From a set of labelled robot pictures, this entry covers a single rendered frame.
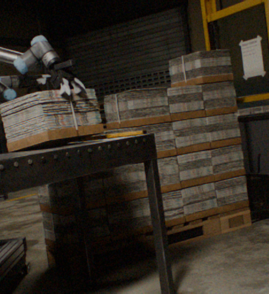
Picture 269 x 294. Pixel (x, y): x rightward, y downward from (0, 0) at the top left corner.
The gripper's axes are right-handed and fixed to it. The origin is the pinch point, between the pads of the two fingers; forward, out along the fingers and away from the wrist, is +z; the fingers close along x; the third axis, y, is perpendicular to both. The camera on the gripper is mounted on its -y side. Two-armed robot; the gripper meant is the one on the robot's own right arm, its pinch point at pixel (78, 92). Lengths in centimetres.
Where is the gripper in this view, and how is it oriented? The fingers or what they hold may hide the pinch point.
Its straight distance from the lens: 245.2
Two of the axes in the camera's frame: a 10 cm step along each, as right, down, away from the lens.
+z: 5.6, 7.8, -2.9
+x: -6.0, 1.4, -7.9
